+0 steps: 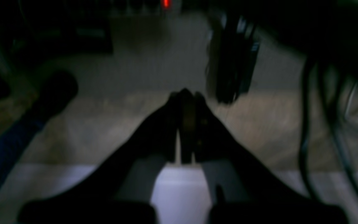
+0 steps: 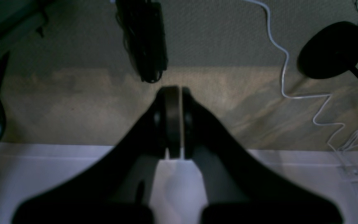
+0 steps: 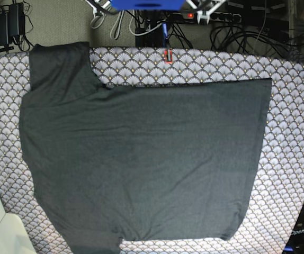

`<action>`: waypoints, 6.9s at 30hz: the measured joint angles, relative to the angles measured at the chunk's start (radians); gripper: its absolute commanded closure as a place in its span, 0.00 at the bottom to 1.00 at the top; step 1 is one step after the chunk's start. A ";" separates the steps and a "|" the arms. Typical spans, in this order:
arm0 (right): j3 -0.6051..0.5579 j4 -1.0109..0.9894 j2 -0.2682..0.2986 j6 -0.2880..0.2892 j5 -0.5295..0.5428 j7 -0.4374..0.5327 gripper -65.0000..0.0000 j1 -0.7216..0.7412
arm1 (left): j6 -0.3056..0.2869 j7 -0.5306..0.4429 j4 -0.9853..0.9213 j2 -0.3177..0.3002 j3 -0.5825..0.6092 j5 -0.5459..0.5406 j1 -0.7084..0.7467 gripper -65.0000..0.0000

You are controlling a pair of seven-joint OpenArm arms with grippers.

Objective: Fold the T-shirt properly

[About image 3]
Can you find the dark grey T-shirt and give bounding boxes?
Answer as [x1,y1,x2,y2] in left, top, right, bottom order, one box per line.
[19,42,272,253]

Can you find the red black table clamp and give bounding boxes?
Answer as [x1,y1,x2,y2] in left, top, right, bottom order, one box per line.
[164,48,173,64]

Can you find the black power strip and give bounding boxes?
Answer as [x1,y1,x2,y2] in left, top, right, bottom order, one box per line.
[168,12,242,24]

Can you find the fan-patterned table cloth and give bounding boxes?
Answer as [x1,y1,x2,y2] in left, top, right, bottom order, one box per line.
[0,48,304,253]

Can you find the black power adapter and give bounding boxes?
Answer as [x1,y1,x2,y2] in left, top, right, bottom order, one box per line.
[0,3,25,47]

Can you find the white plastic bin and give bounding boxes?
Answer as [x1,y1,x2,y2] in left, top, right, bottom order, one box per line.
[0,199,36,254]

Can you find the grey looped cable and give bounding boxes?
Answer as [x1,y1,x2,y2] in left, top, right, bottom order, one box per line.
[90,7,126,41]

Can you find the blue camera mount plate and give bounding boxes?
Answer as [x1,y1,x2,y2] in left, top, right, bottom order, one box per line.
[111,0,185,11]

